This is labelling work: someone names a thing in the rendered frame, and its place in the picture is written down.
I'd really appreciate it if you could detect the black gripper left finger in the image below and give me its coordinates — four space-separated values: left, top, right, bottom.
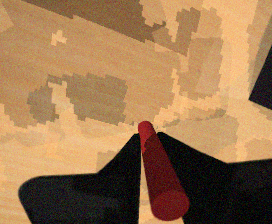
18 133 141 224

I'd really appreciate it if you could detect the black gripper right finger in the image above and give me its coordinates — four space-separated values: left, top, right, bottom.
157 132 272 224

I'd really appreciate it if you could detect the red peg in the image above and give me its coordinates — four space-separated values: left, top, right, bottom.
138 121 189 221

